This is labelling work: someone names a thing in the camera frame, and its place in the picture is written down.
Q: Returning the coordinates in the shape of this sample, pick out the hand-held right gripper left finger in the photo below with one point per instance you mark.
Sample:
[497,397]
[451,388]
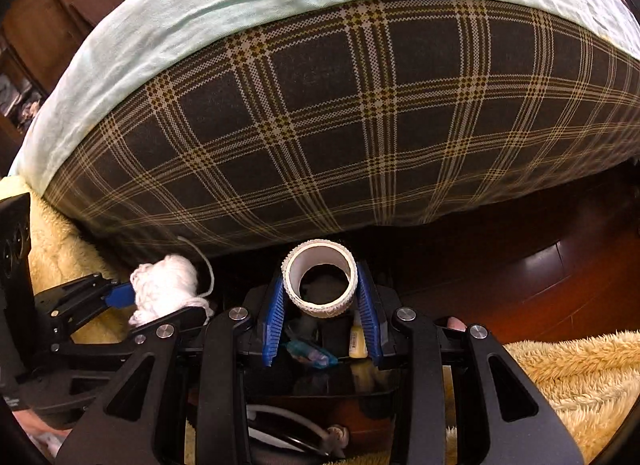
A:
[272,325]

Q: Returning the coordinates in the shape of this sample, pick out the white yarn ball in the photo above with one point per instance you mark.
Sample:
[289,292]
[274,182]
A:
[165,285]

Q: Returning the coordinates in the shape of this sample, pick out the plaid mattress cover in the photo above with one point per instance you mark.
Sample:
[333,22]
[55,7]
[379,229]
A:
[325,145]

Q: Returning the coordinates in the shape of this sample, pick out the person's toe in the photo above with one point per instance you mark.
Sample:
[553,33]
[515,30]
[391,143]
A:
[456,324]

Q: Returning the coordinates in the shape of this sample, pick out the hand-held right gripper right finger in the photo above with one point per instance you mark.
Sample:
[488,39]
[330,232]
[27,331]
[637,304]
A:
[372,325]

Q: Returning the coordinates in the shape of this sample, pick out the wooden cabinet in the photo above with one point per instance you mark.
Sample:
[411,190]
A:
[65,20]

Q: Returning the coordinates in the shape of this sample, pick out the blue packet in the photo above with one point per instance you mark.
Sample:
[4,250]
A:
[312,354]

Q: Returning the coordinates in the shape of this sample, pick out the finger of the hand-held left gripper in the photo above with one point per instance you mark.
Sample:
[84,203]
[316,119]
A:
[165,320]
[120,295]

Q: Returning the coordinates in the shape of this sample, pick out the black bin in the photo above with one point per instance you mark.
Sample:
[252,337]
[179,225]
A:
[320,385]

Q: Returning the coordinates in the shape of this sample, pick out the white tape roll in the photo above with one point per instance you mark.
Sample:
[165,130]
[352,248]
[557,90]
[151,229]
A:
[340,265]

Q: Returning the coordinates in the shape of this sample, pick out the shelf clutter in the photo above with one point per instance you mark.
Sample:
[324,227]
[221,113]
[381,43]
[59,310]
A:
[20,95]

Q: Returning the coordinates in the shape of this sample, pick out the yellow fluffy rug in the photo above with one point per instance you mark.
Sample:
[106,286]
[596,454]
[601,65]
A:
[575,385]

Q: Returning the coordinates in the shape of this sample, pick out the yellow tube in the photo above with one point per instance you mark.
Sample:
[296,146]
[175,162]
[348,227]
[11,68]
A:
[357,342]

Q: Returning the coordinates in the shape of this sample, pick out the person's left forearm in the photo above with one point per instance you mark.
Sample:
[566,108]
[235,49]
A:
[32,422]

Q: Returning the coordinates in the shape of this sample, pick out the black curved object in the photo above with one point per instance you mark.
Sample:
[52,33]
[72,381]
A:
[280,445]

